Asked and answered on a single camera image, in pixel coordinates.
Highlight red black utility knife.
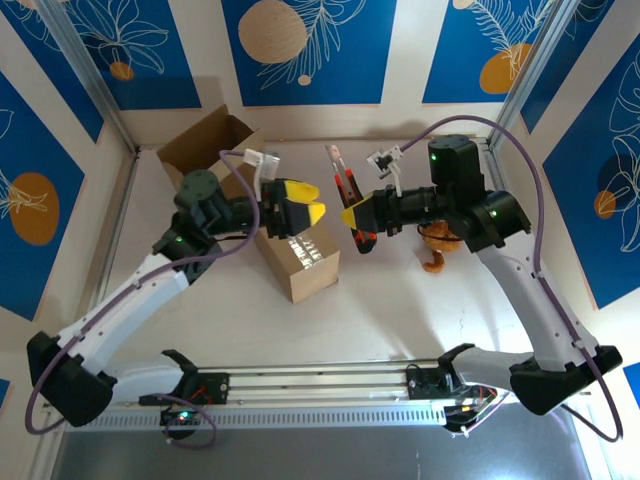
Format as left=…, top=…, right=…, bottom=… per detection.
left=323, top=143, right=380, bottom=256

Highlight brown cardboard box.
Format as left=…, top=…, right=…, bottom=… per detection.
left=252, top=218, right=342, bottom=305
left=155, top=103, right=265, bottom=209

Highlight orange plush toy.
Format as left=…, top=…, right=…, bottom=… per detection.
left=416, top=219, right=469, bottom=275

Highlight blue poster orange circle feather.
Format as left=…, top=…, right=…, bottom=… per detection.
left=421, top=0, right=551, bottom=105

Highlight blue monstera orange-dot poster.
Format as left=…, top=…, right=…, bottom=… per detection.
left=49, top=0, right=203, bottom=111
left=623, top=363, right=640, bottom=402
left=542, top=47, right=640, bottom=310

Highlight blue poster beige circle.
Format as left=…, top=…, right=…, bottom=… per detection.
left=221, top=0, right=398, bottom=108

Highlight aluminium mounting beam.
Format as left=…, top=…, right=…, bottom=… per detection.
left=42, top=357, right=586, bottom=415

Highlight blue poster large orange circle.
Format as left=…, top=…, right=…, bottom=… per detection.
left=0, top=71, right=87, bottom=323

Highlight circuit board green light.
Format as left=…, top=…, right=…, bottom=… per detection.
left=158, top=404, right=205, bottom=427

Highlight aluminium frame post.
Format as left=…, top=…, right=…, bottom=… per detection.
left=38, top=0, right=140, bottom=155
left=487, top=0, right=571, bottom=151

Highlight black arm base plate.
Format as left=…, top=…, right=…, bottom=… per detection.
left=138, top=370, right=232, bottom=407
left=404, top=364, right=499, bottom=402

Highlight grey slotted cable duct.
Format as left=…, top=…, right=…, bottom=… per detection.
left=63, top=403, right=449, bottom=432

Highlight circuit board orange wires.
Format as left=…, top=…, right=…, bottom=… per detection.
left=442, top=397, right=504, bottom=435

